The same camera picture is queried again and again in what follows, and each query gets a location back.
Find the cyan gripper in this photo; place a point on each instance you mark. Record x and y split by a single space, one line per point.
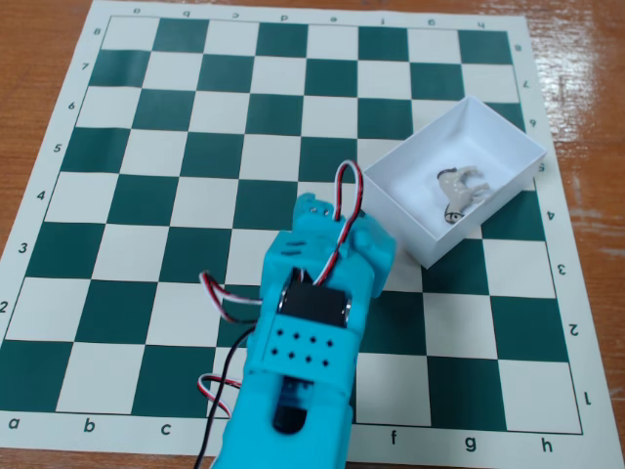
312 207

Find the small grey toy horse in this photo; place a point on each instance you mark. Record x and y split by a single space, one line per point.
459 188

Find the cyan robot arm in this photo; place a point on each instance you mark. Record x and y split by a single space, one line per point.
303 361

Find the white open cardboard box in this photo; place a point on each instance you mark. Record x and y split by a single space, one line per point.
405 195

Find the green and white chessboard mat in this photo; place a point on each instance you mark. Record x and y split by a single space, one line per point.
244 122

